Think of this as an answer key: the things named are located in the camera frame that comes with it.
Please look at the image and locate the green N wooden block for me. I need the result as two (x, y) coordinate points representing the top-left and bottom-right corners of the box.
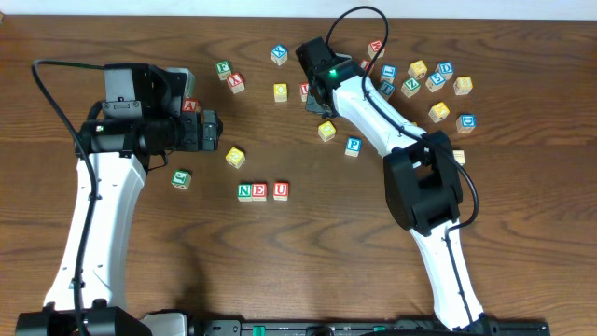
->
(237, 183), (252, 202)

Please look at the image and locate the red E wooden block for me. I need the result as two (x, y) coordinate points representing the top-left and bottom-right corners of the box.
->
(251, 183), (268, 202)

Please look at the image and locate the red u block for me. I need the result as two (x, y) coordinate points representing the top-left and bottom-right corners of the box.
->
(273, 182), (289, 201)
(299, 82), (310, 103)

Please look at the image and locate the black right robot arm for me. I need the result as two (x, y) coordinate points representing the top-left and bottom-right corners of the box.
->
(296, 37), (484, 331)

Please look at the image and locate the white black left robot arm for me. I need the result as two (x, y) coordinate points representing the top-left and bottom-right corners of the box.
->
(15, 63), (223, 335)

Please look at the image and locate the yellow Q wooden block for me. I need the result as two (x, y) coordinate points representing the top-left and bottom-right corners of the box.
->
(317, 120), (337, 142)

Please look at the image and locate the red A wooden block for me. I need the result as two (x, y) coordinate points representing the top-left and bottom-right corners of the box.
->
(181, 98), (201, 113)

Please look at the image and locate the yellow G wooden block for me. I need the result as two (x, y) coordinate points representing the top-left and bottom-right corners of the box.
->
(226, 147), (246, 169)

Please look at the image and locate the yellow block left middle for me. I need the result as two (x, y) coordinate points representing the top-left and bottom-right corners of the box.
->
(273, 83), (288, 103)

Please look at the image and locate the red X wooden block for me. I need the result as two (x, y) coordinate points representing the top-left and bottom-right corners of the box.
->
(226, 73), (245, 94)

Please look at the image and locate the blue P wooden block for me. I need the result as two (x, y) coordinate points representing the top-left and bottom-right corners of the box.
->
(345, 137), (362, 157)

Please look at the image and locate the red I block upper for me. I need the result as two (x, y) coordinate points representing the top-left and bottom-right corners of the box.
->
(360, 60), (373, 74)

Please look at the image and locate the green J wooden block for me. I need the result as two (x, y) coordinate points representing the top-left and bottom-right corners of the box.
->
(171, 170), (192, 189)

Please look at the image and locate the blue X wooden block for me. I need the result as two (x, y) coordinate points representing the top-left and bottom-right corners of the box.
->
(270, 44), (288, 65)

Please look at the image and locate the green F wooden block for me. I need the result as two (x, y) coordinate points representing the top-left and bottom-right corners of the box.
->
(215, 60), (232, 81)

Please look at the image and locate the blue T wooden block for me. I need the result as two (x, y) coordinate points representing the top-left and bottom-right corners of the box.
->
(378, 80), (396, 100)

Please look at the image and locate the blue L wooden block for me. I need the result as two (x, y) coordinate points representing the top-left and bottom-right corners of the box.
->
(380, 64), (397, 84)

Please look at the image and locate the red block far top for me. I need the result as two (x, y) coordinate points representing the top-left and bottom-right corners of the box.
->
(368, 39), (385, 60)

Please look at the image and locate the green Z wooden block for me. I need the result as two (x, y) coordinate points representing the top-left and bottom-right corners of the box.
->
(401, 77), (421, 98)

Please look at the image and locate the yellow block upper right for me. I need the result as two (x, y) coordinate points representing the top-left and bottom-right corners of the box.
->
(408, 60), (427, 80)

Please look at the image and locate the blue 5 wooden block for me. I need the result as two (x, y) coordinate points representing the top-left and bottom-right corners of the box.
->
(425, 72), (446, 92)

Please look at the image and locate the yellow K wooden block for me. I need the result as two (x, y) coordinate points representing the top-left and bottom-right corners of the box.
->
(428, 102), (450, 123)

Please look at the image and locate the blue D block upper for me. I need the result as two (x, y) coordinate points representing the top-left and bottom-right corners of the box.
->
(435, 62), (454, 80)

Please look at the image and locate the blue d block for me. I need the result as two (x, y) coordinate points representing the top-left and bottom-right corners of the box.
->
(435, 62), (454, 80)
(456, 114), (477, 133)

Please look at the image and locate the yellow 8 wooden block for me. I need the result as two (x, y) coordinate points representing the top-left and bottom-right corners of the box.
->
(453, 77), (474, 96)

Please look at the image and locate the blue D block lower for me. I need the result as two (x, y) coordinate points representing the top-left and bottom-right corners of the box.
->
(456, 114), (477, 133)

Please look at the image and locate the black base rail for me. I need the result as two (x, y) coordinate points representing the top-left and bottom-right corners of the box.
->
(139, 317), (550, 336)

